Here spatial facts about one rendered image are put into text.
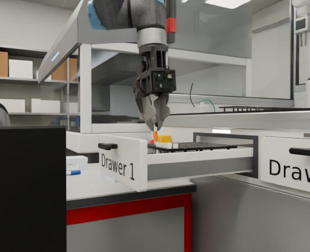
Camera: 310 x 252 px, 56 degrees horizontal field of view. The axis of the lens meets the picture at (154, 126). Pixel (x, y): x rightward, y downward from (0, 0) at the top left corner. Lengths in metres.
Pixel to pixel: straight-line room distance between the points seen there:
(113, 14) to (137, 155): 0.36
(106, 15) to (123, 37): 0.89
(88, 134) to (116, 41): 0.52
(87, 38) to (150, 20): 0.87
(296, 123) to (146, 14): 0.44
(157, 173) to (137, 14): 0.39
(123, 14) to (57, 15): 4.48
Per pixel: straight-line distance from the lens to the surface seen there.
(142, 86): 0.76
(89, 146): 1.55
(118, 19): 0.78
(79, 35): 1.59
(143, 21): 0.77
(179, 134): 1.10
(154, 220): 0.96
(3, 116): 0.64
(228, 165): 0.76
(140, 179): 0.62
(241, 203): 0.88
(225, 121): 0.90
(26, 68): 4.48
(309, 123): 0.71
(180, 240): 1.03
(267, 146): 0.76
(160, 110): 0.78
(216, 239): 1.00
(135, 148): 0.62
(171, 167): 0.67
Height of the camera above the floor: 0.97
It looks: 1 degrees down
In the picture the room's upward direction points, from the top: straight up
